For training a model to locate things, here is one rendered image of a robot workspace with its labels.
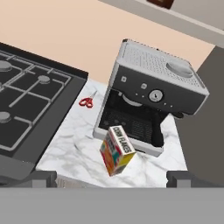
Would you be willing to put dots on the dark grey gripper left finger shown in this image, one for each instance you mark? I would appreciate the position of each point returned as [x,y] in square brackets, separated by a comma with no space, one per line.
[40,179]

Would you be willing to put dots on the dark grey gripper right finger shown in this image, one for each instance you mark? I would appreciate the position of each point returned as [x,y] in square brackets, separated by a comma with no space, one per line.
[182,179]

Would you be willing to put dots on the colourful corn flakes cereal box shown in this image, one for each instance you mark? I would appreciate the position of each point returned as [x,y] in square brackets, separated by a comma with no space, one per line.
[117,150]

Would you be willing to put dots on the grey tall cabinet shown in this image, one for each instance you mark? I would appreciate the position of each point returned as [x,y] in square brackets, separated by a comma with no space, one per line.
[205,122]

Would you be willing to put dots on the black gas hob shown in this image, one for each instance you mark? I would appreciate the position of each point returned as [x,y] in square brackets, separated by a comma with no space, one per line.
[32,102]

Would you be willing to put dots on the silver and black coffee machine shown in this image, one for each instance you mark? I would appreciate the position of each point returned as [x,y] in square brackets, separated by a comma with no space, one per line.
[151,87]

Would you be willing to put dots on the grey wall cabinet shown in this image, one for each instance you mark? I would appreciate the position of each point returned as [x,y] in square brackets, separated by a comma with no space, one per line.
[178,14]

